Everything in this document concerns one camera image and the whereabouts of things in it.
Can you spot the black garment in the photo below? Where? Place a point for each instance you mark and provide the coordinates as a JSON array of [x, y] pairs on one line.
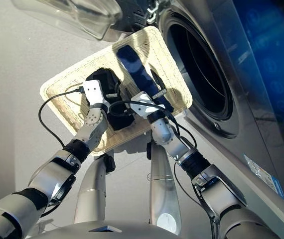
[[122, 122]]

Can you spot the blue garment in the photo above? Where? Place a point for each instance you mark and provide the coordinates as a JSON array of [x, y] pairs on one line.
[[132, 62]]

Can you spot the pale woven basket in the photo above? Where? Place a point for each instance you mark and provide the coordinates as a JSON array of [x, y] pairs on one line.
[[157, 49]]

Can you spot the grey washing machine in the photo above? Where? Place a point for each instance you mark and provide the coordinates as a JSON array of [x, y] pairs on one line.
[[231, 74]]

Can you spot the round glass washing machine door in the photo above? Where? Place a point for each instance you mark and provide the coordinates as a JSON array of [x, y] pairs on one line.
[[82, 15]]

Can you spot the silver robot leg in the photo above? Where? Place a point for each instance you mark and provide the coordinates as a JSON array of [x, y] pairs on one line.
[[162, 186], [92, 194]]

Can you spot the large blue white sticker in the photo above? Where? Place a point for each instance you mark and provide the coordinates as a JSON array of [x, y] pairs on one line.
[[264, 174]]

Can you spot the silver robot torso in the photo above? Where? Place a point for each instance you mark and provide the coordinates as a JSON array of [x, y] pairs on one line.
[[107, 229]]

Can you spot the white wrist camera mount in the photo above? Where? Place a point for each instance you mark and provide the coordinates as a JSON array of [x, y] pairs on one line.
[[142, 107], [94, 92]]

